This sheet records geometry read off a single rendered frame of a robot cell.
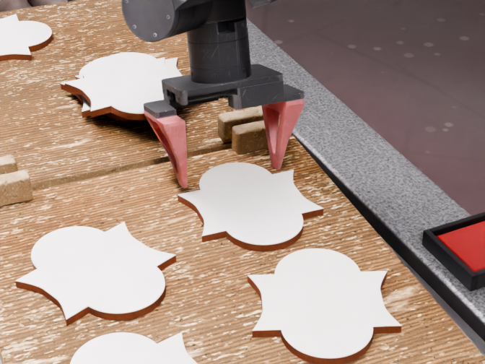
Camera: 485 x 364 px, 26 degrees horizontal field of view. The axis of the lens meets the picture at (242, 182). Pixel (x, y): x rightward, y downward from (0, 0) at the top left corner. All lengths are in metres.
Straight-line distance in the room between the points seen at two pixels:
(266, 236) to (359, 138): 0.24
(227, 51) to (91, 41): 0.37
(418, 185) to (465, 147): 1.85
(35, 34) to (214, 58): 0.40
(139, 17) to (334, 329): 0.31
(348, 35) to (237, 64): 2.51
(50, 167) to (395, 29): 2.57
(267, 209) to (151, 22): 0.21
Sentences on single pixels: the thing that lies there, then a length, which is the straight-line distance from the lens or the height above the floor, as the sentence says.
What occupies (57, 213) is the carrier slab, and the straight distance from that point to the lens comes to 1.00.
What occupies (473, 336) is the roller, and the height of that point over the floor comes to 0.92.
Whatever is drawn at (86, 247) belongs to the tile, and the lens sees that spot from 0.94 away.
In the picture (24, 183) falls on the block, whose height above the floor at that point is 0.96.
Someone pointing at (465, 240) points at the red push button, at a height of 0.93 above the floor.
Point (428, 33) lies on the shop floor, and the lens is 3.53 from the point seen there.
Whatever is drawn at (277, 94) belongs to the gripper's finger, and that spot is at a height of 1.03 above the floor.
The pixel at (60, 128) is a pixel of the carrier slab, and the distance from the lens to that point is 1.13.
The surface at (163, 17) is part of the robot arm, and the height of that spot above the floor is 1.13.
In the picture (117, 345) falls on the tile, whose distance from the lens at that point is 0.83.
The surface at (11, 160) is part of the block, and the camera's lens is 1.03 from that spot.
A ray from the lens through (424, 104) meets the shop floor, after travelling 3.10.
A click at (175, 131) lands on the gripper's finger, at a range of 0.96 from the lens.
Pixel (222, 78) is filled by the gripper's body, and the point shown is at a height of 1.05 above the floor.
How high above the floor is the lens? 1.50
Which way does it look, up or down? 34 degrees down
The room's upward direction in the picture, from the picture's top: straight up
